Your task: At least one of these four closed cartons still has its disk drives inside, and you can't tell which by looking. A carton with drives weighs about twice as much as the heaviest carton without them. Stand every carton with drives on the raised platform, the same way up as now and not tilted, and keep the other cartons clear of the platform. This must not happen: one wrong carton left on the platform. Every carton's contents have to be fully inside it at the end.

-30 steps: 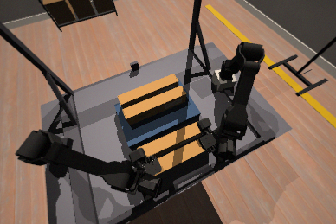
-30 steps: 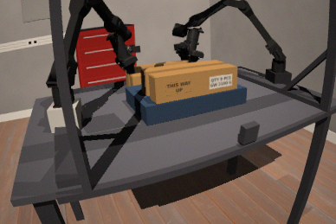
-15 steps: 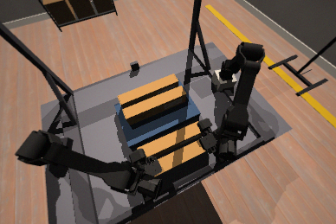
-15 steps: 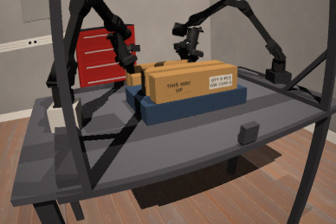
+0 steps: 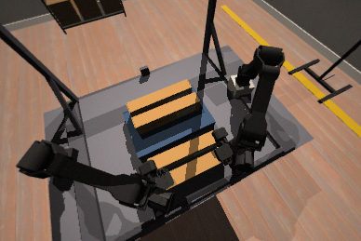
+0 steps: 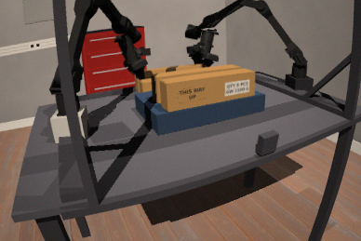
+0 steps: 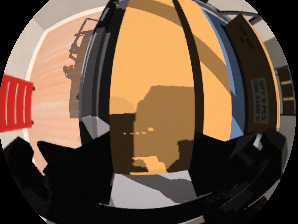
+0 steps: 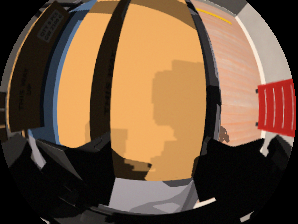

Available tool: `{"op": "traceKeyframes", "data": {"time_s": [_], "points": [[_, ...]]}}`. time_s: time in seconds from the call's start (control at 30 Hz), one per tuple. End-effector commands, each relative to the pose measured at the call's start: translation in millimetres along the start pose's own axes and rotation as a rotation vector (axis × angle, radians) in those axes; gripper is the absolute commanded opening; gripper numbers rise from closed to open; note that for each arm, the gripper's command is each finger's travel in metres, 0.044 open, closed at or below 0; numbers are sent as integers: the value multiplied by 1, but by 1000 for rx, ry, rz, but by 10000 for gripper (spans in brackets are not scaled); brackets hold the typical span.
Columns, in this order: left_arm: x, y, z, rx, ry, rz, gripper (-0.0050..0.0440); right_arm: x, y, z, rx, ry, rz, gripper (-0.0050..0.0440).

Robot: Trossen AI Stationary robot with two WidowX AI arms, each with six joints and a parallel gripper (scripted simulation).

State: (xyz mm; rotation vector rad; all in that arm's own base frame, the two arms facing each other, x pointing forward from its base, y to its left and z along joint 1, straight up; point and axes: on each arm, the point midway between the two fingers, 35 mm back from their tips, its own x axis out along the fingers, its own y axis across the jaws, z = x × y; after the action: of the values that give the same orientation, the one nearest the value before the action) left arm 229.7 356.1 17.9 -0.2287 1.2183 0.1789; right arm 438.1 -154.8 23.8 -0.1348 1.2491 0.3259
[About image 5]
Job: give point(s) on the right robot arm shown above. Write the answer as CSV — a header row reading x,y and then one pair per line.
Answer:
x,y
128,190

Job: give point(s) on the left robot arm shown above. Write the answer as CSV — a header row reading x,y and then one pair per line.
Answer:
x,y
253,127

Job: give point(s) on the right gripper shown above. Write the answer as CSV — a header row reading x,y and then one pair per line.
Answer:
x,y
149,169

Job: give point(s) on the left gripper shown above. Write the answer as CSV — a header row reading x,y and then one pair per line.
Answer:
x,y
219,137

